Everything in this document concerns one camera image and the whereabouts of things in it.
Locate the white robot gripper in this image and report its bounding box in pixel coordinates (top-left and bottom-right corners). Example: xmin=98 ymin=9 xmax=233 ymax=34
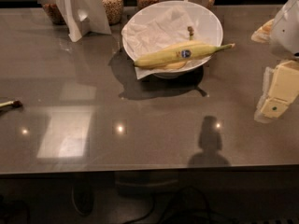
xmin=251 ymin=0 xmax=299 ymax=123

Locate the yellow-green banana with sticker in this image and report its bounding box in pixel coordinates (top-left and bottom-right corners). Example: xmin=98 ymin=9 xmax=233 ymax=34
xmin=134 ymin=40 xmax=235 ymax=69

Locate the white bowl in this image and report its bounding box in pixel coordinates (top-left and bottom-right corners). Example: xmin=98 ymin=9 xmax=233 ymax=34
xmin=121 ymin=0 xmax=224 ymax=79

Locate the banana stem at left edge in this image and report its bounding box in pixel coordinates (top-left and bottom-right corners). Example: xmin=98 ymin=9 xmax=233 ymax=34
xmin=0 ymin=100 xmax=22 ymax=108

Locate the white paper napkin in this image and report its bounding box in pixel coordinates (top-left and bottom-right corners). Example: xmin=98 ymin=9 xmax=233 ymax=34
xmin=121 ymin=5 xmax=200 ymax=80

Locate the glass jar of nuts middle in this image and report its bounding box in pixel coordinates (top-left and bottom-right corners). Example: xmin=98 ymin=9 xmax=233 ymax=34
xmin=102 ymin=0 xmax=123 ymax=25

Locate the white paper stand left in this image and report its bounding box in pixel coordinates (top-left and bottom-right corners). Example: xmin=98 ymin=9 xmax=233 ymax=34
xmin=37 ymin=0 xmax=111 ymax=42

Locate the glass jar of nuts left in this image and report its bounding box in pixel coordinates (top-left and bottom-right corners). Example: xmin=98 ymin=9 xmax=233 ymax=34
xmin=42 ymin=4 xmax=65 ymax=25

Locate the black cable under table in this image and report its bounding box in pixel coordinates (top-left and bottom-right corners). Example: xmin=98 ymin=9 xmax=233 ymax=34
xmin=122 ymin=185 xmax=237 ymax=224

